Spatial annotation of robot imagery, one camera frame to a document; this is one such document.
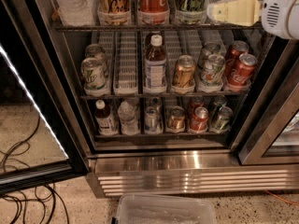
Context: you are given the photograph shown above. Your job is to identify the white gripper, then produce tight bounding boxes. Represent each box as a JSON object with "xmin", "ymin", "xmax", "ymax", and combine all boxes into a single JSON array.
[{"xmin": 206, "ymin": 0, "xmax": 299, "ymax": 40}]

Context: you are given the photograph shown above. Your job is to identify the empty white shelf tray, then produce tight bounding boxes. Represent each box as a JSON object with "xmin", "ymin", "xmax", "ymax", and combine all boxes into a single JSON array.
[{"xmin": 113, "ymin": 32, "xmax": 138, "ymax": 95}]

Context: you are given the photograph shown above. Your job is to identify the clear plastic bin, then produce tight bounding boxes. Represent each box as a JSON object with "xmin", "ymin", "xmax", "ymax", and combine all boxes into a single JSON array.
[{"xmin": 111, "ymin": 194, "xmax": 217, "ymax": 224}]

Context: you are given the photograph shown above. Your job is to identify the orange floor cable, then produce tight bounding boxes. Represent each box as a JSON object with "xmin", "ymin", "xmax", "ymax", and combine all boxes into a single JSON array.
[{"xmin": 264, "ymin": 189, "xmax": 299, "ymax": 207}]

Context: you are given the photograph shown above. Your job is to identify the brown tea bottle bottom shelf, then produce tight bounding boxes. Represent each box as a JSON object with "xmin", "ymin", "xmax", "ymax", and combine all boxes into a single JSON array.
[{"xmin": 95, "ymin": 100, "xmax": 118, "ymax": 136}]

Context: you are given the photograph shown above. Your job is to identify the stainless steel fridge body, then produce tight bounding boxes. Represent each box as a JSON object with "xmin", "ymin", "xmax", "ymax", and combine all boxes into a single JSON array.
[{"xmin": 8, "ymin": 0, "xmax": 299, "ymax": 197}]

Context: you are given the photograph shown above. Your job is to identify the front red cola can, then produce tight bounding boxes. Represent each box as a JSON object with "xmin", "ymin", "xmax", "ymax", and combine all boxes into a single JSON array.
[{"xmin": 228, "ymin": 53, "xmax": 257, "ymax": 86}]

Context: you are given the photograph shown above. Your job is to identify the gold can middle shelf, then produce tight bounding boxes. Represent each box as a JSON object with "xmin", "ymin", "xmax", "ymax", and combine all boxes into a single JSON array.
[{"xmin": 172, "ymin": 55, "xmax": 195, "ymax": 88}]

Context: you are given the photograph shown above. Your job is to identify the rear green can bottom shelf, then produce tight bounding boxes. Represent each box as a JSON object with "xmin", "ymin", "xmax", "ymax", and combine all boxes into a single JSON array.
[{"xmin": 208, "ymin": 95, "xmax": 227, "ymax": 117}]

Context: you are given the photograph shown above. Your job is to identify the rear red can bottom shelf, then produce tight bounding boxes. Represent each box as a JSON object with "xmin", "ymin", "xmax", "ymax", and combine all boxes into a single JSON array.
[{"xmin": 187, "ymin": 96, "xmax": 205, "ymax": 116}]

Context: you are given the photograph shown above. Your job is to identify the closed right fridge door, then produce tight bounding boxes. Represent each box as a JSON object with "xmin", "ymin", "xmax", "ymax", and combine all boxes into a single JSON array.
[{"xmin": 238, "ymin": 63, "xmax": 299, "ymax": 166}]

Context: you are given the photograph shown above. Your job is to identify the rear silver can bottom shelf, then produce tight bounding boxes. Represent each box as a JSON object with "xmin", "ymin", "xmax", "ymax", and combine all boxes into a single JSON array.
[{"xmin": 149, "ymin": 97, "xmax": 162, "ymax": 112}]

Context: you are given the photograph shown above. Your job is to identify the green 7up can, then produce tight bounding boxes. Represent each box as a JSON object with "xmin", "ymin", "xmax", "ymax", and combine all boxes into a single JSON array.
[
  {"xmin": 81, "ymin": 58, "xmax": 106, "ymax": 91},
  {"xmin": 85, "ymin": 44, "xmax": 107, "ymax": 72}
]

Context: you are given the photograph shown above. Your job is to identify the gold can bottom shelf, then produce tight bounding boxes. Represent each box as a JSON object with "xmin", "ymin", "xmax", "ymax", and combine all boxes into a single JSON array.
[{"xmin": 167, "ymin": 106, "xmax": 185, "ymax": 130}]

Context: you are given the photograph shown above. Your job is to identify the silver can shelf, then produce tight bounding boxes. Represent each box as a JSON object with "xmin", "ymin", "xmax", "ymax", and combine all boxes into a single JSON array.
[
  {"xmin": 149, "ymin": 97, "xmax": 162, "ymax": 112},
  {"xmin": 144, "ymin": 106, "xmax": 162, "ymax": 134}
]

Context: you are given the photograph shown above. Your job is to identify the black floor cables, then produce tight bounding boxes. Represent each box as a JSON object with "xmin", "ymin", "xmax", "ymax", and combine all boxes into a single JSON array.
[{"xmin": 0, "ymin": 115, "xmax": 70, "ymax": 224}]

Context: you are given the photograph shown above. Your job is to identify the rear green 7up can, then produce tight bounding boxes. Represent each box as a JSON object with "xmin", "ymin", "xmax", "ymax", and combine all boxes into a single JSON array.
[{"xmin": 85, "ymin": 44, "xmax": 107, "ymax": 72}]

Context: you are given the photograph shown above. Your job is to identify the top left water bottle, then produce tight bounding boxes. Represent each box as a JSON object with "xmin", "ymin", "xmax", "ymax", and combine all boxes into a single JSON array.
[{"xmin": 56, "ymin": 0, "xmax": 96, "ymax": 26}]

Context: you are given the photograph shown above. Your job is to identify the front green 7up can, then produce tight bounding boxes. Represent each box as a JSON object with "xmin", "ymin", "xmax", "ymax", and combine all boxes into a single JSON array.
[{"xmin": 81, "ymin": 58, "xmax": 106, "ymax": 91}]

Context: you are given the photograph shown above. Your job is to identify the brown tea bottle middle shelf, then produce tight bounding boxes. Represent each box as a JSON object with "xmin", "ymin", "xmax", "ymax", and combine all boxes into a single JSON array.
[{"xmin": 145, "ymin": 35, "xmax": 166, "ymax": 89}]

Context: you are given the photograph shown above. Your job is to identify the rear white green can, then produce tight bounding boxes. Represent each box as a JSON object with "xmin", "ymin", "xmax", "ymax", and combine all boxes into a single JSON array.
[{"xmin": 197, "ymin": 42, "xmax": 221, "ymax": 68}]

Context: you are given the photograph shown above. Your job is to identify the front white green can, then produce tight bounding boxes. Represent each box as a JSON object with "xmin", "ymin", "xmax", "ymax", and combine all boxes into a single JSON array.
[{"xmin": 200, "ymin": 54, "xmax": 225, "ymax": 86}]

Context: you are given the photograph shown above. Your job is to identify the rear red cola can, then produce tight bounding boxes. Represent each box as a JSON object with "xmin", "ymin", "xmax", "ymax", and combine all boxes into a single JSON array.
[{"xmin": 223, "ymin": 40, "xmax": 249, "ymax": 77}]

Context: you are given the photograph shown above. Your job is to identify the white green can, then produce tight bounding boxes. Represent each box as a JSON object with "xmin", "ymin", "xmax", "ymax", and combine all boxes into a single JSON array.
[
  {"xmin": 197, "ymin": 42, "xmax": 221, "ymax": 68},
  {"xmin": 200, "ymin": 54, "xmax": 225, "ymax": 86}
]

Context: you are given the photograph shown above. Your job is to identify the brown tea bottle shelf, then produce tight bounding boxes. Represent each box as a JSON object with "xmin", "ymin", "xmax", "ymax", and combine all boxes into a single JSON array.
[
  {"xmin": 95, "ymin": 100, "xmax": 118, "ymax": 136},
  {"xmin": 145, "ymin": 35, "xmax": 166, "ymax": 89}
]

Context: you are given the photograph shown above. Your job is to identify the small water bottle bottom shelf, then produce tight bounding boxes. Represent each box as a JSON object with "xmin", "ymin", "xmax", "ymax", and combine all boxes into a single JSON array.
[{"xmin": 118, "ymin": 101, "xmax": 139, "ymax": 135}]

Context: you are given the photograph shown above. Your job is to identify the open glass fridge door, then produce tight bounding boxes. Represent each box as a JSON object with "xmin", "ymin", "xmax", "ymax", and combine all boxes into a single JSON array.
[{"xmin": 0, "ymin": 0, "xmax": 88, "ymax": 194}]

